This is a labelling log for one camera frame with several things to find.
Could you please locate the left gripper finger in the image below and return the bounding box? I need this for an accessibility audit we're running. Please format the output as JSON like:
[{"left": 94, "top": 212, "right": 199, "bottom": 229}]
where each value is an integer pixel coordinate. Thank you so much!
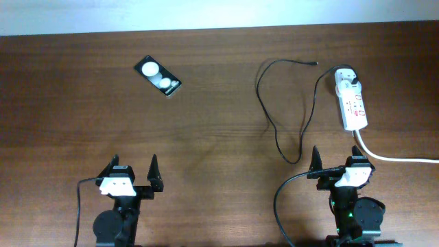
[
  {"left": 99, "top": 154, "right": 119, "bottom": 178},
  {"left": 147, "top": 154, "right": 164, "bottom": 192}
]

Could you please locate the white power strip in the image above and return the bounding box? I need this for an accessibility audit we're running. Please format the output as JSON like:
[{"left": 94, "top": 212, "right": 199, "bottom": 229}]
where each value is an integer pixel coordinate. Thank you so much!
[{"left": 334, "top": 67, "right": 368, "bottom": 132}]

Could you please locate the black charging cable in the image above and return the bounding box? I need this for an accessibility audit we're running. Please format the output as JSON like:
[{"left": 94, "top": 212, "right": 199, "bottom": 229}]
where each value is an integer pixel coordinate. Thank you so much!
[{"left": 255, "top": 58, "right": 360, "bottom": 165}]

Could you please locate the black smartphone with white circles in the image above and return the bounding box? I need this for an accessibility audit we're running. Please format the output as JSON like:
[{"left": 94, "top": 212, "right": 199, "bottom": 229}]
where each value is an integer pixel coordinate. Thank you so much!
[{"left": 134, "top": 55, "right": 182, "bottom": 97}]

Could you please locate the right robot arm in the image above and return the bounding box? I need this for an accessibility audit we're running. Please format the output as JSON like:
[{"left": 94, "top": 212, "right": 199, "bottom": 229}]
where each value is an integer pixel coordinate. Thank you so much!
[{"left": 307, "top": 145, "right": 403, "bottom": 247}]

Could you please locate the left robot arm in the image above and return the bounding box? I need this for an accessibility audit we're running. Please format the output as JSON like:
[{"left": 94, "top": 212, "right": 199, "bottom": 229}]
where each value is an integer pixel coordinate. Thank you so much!
[{"left": 93, "top": 155, "right": 164, "bottom": 247}]

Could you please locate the white USB charger plug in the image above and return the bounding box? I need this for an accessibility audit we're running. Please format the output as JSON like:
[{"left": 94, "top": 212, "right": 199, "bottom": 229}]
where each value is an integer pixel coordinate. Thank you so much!
[{"left": 335, "top": 69, "right": 362, "bottom": 97}]

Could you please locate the white power strip cord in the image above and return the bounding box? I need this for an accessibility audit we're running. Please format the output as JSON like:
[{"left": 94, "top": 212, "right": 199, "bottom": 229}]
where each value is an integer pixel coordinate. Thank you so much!
[{"left": 353, "top": 129, "right": 439, "bottom": 164}]

